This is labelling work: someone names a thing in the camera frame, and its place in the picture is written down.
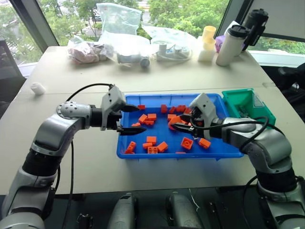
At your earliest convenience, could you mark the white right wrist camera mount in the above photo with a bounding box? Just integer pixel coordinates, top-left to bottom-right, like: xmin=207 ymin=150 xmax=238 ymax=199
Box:
xmin=189 ymin=93 xmax=218 ymax=141

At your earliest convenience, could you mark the grey rounded shape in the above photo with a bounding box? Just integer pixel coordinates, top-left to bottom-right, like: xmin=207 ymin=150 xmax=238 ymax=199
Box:
xmin=106 ymin=192 xmax=138 ymax=229
xmin=165 ymin=191 xmax=203 ymax=229

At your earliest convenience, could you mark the black bottle with strap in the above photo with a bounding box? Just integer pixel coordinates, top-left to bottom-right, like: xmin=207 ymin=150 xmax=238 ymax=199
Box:
xmin=243 ymin=9 xmax=270 ymax=52

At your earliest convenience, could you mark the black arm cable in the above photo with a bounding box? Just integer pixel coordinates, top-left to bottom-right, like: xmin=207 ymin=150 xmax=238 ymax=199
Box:
xmin=193 ymin=115 xmax=270 ymax=151
xmin=61 ymin=83 xmax=116 ymax=229

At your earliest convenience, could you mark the orange arch brick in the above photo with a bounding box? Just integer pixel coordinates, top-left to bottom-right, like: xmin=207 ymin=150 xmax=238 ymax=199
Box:
xmin=167 ymin=115 xmax=184 ymax=131

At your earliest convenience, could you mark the small grey items pile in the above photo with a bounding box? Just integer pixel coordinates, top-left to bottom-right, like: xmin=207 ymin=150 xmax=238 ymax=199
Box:
xmin=235 ymin=105 xmax=250 ymax=118

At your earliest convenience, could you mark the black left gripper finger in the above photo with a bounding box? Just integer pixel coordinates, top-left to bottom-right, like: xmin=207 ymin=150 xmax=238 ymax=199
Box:
xmin=116 ymin=126 xmax=147 ymax=137
xmin=121 ymin=104 xmax=141 ymax=114

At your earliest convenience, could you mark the plastic bag with pink contents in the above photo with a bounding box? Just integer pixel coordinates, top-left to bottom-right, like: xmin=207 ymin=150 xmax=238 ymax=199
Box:
xmin=67 ymin=35 xmax=115 ymax=65

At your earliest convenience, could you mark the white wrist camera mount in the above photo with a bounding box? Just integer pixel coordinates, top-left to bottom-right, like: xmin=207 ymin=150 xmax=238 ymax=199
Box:
xmin=189 ymin=93 xmax=218 ymax=141
xmin=100 ymin=84 xmax=127 ymax=132

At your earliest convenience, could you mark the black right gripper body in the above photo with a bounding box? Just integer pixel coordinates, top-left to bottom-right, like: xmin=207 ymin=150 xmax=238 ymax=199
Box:
xmin=190 ymin=107 xmax=207 ymax=139

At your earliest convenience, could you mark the black chair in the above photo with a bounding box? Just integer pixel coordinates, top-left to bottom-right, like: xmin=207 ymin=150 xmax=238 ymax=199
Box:
xmin=0 ymin=37 xmax=27 ymax=120

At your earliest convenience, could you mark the white foam block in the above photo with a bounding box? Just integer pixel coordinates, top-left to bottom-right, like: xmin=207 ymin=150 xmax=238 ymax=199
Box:
xmin=197 ymin=48 xmax=214 ymax=63

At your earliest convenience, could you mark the yellow plastic cup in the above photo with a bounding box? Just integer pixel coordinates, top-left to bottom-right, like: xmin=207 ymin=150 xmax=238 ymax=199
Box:
xmin=202 ymin=25 xmax=217 ymax=52

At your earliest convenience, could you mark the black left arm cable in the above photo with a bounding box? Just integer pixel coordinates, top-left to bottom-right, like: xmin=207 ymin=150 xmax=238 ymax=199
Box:
xmin=61 ymin=83 xmax=116 ymax=229

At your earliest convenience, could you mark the plastic bag with grey item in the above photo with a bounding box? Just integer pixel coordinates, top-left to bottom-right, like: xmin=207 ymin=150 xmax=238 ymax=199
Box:
xmin=113 ymin=35 xmax=152 ymax=72

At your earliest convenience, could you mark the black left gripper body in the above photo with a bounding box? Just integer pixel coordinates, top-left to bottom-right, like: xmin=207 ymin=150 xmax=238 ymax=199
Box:
xmin=105 ymin=110 xmax=123 ymax=132

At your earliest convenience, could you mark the black object beside table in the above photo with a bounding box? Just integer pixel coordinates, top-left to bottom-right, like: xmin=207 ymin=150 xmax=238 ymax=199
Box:
xmin=260 ymin=63 xmax=305 ymax=108

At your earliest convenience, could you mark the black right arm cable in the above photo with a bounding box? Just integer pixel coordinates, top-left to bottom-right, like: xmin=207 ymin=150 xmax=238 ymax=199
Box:
xmin=193 ymin=115 xmax=270 ymax=151

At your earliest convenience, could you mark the purple package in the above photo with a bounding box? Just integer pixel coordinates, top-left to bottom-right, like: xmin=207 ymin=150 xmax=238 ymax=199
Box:
xmin=214 ymin=35 xmax=226 ymax=54

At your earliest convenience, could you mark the white tumbler with black lid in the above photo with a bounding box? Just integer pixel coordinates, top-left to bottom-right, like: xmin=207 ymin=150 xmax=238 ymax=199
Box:
xmin=215 ymin=24 xmax=249 ymax=67

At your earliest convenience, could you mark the small white cylinder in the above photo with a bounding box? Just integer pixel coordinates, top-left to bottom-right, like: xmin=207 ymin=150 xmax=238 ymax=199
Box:
xmin=30 ymin=82 xmax=47 ymax=96

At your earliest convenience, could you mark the tall clear plastic bag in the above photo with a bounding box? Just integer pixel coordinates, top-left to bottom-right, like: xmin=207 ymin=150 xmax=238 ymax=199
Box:
xmin=96 ymin=2 xmax=143 ymax=48

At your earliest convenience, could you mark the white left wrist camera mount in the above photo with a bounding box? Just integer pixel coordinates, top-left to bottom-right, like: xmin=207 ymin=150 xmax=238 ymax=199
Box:
xmin=100 ymin=84 xmax=127 ymax=132

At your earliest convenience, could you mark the green plastic bin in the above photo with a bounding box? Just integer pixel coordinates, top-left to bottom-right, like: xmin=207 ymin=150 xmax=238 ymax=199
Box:
xmin=221 ymin=88 xmax=277 ymax=130

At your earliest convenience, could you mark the blue plastic bin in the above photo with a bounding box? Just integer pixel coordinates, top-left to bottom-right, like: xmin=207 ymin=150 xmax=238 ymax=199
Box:
xmin=116 ymin=93 xmax=245 ymax=160

